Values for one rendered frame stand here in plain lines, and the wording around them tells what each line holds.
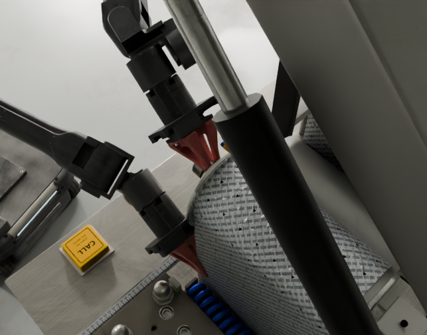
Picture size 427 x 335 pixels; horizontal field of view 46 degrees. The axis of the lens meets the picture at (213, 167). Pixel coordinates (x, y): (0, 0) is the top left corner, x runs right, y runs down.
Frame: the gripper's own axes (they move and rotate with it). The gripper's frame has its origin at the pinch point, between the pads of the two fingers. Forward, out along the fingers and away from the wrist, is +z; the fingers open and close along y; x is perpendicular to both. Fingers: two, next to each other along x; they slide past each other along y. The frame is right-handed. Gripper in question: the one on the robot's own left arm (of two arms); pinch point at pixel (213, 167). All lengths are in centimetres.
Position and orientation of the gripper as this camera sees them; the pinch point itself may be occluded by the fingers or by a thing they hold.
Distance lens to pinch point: 76.0
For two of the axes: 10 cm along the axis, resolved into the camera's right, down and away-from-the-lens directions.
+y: -7.2, 5.4, -4.3
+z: 5.2, 8.4, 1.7
